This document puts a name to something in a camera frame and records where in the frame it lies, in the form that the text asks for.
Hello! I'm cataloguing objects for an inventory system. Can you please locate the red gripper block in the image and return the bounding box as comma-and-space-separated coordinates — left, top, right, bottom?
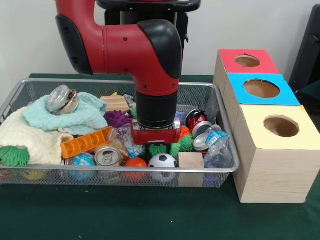
130, 117, 182, 162

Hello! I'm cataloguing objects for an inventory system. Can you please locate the green furry monster toy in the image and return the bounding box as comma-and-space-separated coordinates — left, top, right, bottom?
149, 141, 181, 157

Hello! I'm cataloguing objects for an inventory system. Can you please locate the mint knitted cloth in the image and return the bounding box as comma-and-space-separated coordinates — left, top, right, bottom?
21, 91, 109, 136

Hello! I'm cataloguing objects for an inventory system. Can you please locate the crushed silver can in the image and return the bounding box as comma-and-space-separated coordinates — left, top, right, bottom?
46, 84, 81, 116

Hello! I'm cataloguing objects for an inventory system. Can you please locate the cream knitted cloth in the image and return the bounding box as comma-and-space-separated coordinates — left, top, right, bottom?
0, 106, 73, 166

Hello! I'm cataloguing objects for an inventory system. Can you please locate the green spiky ball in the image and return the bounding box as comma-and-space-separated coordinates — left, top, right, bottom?
0, 146, 31, 168

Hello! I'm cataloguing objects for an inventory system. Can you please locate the silver mesh bin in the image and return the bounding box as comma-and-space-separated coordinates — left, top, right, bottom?
0, 77, 241, 189

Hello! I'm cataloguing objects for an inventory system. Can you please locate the wooden box with three holes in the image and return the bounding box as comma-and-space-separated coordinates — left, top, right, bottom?
212, 48, 320, 204

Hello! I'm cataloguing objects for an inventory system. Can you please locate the black and white soccer ball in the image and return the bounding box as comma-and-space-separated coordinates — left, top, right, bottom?
148, 153, 177, 182

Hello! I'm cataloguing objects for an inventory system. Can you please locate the orange foam ball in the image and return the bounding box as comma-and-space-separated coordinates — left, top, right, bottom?
124, 157, 149, 182

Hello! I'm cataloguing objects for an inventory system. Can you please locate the crushed red soda can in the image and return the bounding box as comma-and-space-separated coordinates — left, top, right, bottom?
186, 109, 213, 136

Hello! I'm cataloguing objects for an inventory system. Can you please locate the silver soda can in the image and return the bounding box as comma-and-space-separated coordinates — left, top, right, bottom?
94, 146, 124, 167

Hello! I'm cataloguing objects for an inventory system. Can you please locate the crushed clear plastic bottle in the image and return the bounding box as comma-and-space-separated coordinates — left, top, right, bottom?
203, 127, 233, 168

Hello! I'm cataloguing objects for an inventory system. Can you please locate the orange plastic block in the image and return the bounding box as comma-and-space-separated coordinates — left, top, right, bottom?
60, 126, 115, 160

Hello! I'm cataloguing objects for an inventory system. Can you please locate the dark green side table cloth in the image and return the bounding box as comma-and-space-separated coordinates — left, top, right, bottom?
295, 81, 320, 112

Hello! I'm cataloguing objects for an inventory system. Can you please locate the black chair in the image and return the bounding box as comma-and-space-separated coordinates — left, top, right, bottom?
289, 4, 320, 87

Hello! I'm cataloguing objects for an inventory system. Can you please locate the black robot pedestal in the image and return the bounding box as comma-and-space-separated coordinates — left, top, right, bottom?
96, 0, 202, 43

